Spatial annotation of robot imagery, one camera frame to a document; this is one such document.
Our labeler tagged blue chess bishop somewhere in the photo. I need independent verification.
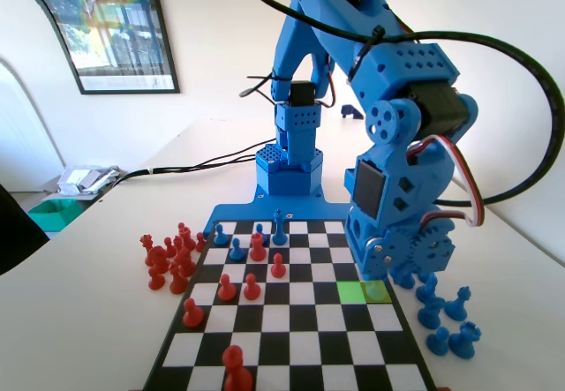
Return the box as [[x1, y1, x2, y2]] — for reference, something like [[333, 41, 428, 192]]
[[415, 274, 439, 304]]

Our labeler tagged blue chess queen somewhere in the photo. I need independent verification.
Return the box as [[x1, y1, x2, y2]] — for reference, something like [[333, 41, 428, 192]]
[[443, 286, 472, 323]]

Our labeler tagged blue chess knight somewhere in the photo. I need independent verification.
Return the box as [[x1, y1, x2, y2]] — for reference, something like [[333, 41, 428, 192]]
[[417, 296, 447, 328]]

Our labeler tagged blue plastic part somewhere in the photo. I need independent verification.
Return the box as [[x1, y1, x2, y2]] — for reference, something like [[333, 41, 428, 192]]
[[448, 321, 482, 360]]

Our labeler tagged blue chess king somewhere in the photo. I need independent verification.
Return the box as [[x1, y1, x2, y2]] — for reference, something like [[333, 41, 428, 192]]
[[271, 208, 287, 246]]

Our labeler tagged black white chessboard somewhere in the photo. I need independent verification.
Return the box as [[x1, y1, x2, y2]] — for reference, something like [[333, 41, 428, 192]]
[[141, 219, 438, 391]]

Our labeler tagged black framed picture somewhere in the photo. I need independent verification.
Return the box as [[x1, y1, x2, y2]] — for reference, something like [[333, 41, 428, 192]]
[[43, 0, 181, 95]]

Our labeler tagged green box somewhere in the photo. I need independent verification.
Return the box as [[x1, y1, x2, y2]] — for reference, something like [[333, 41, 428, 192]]
[[28, 199, 79, 233]]

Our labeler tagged white arched panel dark rim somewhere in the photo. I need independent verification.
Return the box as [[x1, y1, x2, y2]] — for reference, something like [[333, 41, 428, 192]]
[[0, 0, 89, 176]]

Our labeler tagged red white servo wire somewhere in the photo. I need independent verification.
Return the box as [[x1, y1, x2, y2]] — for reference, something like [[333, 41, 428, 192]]
[[406, 133, 486, 229]]

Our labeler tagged blue base plate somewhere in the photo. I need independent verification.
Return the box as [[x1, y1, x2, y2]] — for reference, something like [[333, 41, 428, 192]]
[[203, 185, 354, 237]]

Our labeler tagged black table cable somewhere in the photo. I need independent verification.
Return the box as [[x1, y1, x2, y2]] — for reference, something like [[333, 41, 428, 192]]
[[99, 140, 277, 198], [99, 156, 260, 198]]

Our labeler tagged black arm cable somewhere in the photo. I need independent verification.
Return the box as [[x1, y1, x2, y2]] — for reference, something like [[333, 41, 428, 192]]
[[239, 0, 565, 209]]

